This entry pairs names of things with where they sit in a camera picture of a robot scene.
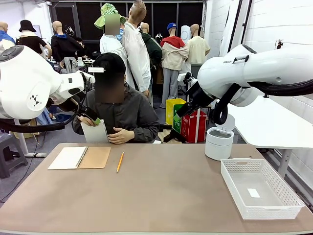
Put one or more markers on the spiral notebook kraft cover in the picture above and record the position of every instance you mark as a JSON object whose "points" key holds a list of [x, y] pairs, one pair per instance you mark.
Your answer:
{"points": [[95, 157]]}

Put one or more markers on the white label sticker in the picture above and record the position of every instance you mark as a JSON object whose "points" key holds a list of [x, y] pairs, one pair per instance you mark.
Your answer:
{"points": [[253, 193]]}

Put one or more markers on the grey box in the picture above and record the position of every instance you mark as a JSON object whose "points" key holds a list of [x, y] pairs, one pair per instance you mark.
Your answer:
{"points": [[195, 69]]}

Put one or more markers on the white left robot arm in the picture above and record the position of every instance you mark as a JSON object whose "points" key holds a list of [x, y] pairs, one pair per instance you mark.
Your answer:
{"points": [[24, 80]]}

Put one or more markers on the tall mannequin white shirt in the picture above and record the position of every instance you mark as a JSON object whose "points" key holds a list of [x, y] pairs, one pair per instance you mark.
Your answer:
{"points": [[137, 56]]}

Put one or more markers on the black baseball cap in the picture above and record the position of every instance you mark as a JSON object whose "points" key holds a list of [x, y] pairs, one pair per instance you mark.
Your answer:
{"points": [[110, 61]]}

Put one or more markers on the red shopping bag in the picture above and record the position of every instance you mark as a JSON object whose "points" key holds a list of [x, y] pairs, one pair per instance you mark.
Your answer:
{"points": [[190, 132]]}

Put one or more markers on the yellow pencil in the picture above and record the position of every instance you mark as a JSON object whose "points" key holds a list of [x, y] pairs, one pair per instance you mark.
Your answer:
{"points": [[120, 162]]}

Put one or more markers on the yellow shopping bag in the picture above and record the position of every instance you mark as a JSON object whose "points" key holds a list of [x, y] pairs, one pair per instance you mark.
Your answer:
{"points": [[170, 112]]}

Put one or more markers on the mannequin black bucket hat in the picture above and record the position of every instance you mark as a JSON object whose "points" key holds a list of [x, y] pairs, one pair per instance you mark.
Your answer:
{"points": [[31, 41]]}

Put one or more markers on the green shopping bag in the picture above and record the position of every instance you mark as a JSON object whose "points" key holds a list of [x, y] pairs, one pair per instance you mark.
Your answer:
{"points": [[177, 124]]}

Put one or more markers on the white stand post with foot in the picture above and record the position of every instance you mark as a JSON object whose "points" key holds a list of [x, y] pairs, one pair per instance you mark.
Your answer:
{"points": [[198, 127]]}

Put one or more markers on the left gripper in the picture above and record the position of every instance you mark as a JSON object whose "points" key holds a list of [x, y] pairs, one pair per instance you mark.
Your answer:
{"points": [[87, 112]]}

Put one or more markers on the person's left forearm grey sleeve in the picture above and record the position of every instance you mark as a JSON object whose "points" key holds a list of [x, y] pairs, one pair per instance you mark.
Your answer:
{"points": [[146, 132]]}

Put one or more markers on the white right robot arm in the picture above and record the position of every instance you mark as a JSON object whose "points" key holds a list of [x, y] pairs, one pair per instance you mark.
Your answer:
{"points": [[269, 66]]}

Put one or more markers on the mannequin dark green hoodie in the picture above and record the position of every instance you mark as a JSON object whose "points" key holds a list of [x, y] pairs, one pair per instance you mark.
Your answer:
{"points": [[155, 51]]}

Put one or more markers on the white lidded trash bin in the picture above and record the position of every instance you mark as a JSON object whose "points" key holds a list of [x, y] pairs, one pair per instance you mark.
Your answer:
{"points": [[217, 149]]}

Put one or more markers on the white perforated plastic basket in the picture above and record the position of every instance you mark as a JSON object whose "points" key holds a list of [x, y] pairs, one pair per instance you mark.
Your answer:
{"points": [[261, 203]]}

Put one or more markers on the mannequin blue white top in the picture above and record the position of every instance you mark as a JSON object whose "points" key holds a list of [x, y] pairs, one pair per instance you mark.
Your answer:
{"points": [[6, 39]]}

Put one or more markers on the person's right forearm grey sleeve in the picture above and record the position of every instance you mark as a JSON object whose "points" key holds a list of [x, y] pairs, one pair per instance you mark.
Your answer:
{"points": [[77, 127]]}

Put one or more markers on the mannequin blue cap red jacket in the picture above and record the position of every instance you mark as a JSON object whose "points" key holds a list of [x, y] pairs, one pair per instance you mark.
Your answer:
{"points": [[173, 54]]}

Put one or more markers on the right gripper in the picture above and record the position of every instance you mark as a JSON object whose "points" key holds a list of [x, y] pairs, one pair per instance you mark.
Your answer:
{"points": [[199, 96]]}

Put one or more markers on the person's left hand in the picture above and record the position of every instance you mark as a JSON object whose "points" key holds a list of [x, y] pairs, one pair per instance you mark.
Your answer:
{"points": [[123, 136]]}

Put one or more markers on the mannequin black sweater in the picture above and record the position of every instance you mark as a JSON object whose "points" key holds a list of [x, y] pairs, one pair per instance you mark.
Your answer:
{"points": [[64, 46]]}

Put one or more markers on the mannequin cream shirt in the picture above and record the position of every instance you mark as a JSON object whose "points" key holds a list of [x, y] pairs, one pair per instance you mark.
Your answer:
{"points": [[198, 51]]}

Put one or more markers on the white side desk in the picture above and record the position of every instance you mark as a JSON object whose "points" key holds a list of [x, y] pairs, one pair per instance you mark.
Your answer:
{"points": [[269, 127]]}

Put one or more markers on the grey zip jacket torso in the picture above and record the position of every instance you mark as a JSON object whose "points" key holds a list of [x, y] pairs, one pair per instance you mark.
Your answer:
{"points": [[132, 112]]}

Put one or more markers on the torn white notebook sheet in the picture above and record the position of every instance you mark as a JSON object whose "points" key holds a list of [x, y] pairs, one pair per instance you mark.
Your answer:
{"points": [[95, 133]]}

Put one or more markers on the white desk leg frame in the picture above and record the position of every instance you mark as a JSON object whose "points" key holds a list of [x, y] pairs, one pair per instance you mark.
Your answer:
{"points": [[22, 142]]}

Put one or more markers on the white oval fan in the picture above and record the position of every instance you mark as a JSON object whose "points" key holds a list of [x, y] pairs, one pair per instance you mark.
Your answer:
{"points": [[185, 34]]}

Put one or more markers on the person's right hand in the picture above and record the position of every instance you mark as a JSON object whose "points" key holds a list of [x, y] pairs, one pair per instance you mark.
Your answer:
{"points": [[84, 120]]}

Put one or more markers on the blue cloth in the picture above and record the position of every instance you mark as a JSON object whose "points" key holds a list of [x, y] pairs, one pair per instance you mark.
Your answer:
{"points": [[45, 117]]}

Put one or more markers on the figure green hat white coat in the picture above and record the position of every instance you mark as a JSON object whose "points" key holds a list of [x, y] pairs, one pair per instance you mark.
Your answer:
{"points": [[111, 46]]}

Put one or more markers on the small black wall camera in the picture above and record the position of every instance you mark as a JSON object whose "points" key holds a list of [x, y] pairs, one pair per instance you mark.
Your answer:
{"points": [[279, 45]]}

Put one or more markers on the grey plastic stool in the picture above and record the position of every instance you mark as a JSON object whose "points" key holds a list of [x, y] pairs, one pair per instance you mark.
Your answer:
{"points": [[11, 156]]}

